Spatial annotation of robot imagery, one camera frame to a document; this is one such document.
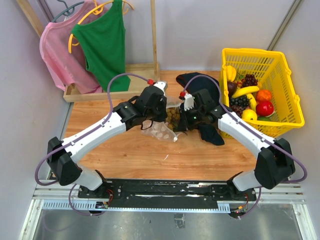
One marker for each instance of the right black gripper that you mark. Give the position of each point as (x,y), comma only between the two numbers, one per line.
(184,125)

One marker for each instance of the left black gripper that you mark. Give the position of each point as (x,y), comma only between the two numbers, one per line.
(162,117)

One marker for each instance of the brown longan fruit bunch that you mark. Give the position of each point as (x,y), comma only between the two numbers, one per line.
(173,118)

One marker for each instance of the clear zip top bag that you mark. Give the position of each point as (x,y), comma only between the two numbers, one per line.
(159,130)

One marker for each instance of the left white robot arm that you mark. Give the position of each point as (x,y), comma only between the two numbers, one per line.
(63,155)

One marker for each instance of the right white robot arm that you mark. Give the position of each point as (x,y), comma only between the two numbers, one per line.
(273,162)

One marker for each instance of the green tank top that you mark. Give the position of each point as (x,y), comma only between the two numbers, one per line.
(103,44)

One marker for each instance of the dark navy cloth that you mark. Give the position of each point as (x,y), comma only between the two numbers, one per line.
(207,132)

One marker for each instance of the wooden clothes rack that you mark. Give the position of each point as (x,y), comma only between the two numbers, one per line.
(147,70)

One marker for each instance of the black grape bunch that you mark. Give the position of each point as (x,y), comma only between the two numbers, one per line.
(239,103)

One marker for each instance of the yellow lemon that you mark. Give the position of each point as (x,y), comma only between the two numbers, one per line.
(249,114)

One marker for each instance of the yellow banana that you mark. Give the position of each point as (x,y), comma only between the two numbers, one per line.
(248,91)

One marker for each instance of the dark purple grape bunch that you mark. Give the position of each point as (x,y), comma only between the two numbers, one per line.
(249,80)

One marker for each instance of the red apple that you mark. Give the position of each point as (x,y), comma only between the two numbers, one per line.
(264,108)

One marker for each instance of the orange fruit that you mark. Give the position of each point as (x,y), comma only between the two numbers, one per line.
(263,95)

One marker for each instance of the green lime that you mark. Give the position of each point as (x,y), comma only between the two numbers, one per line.
(264,118)

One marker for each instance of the yellow plastic basket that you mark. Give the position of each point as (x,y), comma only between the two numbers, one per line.
(270,68)

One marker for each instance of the pink shirt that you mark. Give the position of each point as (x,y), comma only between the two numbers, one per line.
(67,68)

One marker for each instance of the grey clothes hanger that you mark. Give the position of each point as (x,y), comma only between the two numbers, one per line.
(68,11)

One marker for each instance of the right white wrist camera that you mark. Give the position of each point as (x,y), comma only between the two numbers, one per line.
(188,103)

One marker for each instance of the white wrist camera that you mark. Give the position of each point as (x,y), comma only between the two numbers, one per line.
(188,103)
(162,85)

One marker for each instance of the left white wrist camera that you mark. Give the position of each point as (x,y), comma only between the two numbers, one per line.
(162,85)

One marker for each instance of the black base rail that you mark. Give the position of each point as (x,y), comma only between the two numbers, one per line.
(167,194)

